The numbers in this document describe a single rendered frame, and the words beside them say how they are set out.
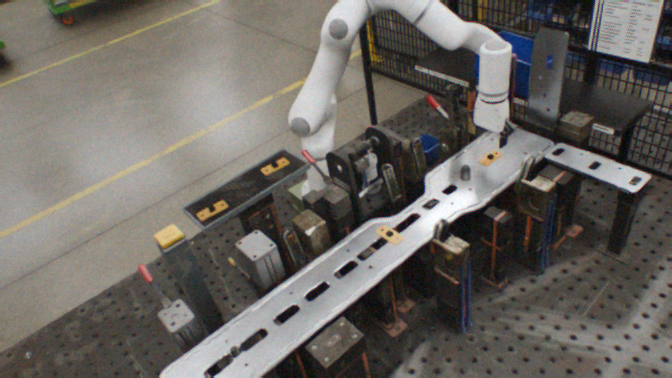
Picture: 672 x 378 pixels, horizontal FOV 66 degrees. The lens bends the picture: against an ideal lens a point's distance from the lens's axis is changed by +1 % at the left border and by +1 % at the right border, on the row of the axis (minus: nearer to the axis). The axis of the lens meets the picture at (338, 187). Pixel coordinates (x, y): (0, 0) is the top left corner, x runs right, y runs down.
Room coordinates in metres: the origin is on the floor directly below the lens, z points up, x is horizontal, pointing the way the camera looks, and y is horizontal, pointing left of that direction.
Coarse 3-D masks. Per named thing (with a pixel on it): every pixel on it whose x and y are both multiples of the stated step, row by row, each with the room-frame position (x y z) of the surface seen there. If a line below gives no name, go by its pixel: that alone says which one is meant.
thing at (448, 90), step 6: (450, 84) 1.47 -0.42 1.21; (444, 90) 1.45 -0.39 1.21; (450, 90) 1.44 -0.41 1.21; (456, 90) 1.42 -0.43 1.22; (462, 90) 1.43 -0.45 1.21; (450, 96) 1.43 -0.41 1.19; (456, 96) 1.45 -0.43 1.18; (450, 102) 1.43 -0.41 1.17; (456, 102) 1.45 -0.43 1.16; (450, 108) 1.43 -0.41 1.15; (456, 108) 1.45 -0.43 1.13; (450, 114) 1.43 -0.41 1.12; (456, 114) 1.45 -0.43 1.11; (450, 120) 1.43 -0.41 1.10; (456, 120) 1.44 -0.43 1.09; (450, 126) 1.43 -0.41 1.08; (462, 126) 1.44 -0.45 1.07; (456, 132) 1.42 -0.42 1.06; (462, 132) 1.43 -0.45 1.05
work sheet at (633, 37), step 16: (608, 0) 1.59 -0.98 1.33; (624, 0) 1.55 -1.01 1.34; (640, 0) 1.51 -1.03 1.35; (656, 0) 1.47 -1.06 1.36; (592, 16) 1.62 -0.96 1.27; (608, 16) 1.58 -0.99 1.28; (624, 16) 1.54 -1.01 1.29; (640, 16) 1.50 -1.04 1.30; (656, 16) 1.46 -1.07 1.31; (592, 32) 1.62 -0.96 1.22; (608, 32) 1.57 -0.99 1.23; (624, 32) 1.53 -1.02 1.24; (640, 32) 1.49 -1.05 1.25; (656, 32) 1.45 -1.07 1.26; (608, 48) 1.56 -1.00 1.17; (624, 48) 1.52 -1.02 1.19; (640, 48) 1.48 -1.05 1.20
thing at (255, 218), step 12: (264, 204) 1.19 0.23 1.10; (240, 216) 1.20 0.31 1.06; (252, 216) 1.16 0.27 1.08; (264, 216) 1.19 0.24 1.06; (276, 216) 1.21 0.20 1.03; (252, 228) 1.16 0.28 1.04; (264, 228) 1.18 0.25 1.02; (276, 228) 1.20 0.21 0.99; (276, 240) 1.19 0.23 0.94; (288, 264) 1.20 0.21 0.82; (288, 276) 1.19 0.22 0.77
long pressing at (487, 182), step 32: (448, 160) 1.35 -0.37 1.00; (512, 160) 1.29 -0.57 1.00; (480, 192) 1.17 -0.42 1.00; (384, 224) 1.11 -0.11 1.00; (416, 224) 1.08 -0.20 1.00; (320, 256) 1.03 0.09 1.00; (352, 256) 1.01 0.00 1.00; (384, 256) 0.98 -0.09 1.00; (288, 288) 0.94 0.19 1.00; (352, 288) 0.89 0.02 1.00; (256, 320) 0.85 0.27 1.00; (288, 320) 0.83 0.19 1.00; (320, 320) 0.81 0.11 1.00; (192, 352) 0.79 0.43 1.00; (224, 352) 0.78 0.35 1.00; (256, 352) 0.76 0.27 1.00; (288, 352) 0.74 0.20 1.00
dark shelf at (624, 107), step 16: (416, 64) 2.02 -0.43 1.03; (432, 64) 1.99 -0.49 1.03; (448, 64) 1.96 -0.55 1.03; (464, 64) 1.93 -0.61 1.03; (448, 80) 1.87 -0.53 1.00; (464, 80) 1.80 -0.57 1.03; (576, 80) 1.63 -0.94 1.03; (544, 96) 1.57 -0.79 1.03; (576, 96) 1.53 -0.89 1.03; (592, 96) 1.51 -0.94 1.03; (608, 96) 1.49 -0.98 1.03; (624, 96) 1.47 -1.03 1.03; (560, 112) 1.46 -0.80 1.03; (592, 112) 1.42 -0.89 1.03; (608, 112) 1.40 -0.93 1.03; (624, 112) 1.38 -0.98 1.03; (640, 112) 1.37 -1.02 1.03; (592, 128) 1.36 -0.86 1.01; (608, 128) 1.32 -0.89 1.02; (624, 128) 1.31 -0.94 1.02
